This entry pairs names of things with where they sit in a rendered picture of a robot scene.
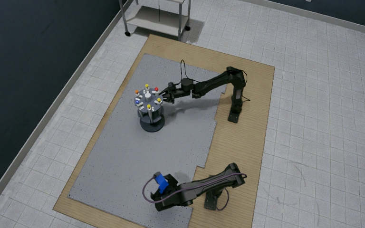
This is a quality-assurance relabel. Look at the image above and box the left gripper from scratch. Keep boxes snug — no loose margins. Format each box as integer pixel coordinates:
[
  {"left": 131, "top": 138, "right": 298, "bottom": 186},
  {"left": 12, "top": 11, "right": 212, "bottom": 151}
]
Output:
[{"left": 150, "top": 174, "right": 178, "bottom": 201}]

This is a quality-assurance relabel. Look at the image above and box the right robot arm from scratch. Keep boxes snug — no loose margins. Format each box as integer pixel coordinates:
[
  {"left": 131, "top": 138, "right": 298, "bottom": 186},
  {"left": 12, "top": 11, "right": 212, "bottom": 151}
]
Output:
[{"left": 180, "top": 66, "right": 246, "bottom": 123}]

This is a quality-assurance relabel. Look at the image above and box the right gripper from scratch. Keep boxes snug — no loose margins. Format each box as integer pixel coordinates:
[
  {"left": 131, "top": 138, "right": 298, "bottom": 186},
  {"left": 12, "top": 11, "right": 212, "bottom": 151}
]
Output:
[{"left": 159, "top": 86, "right": 182, "bottom": 104}]

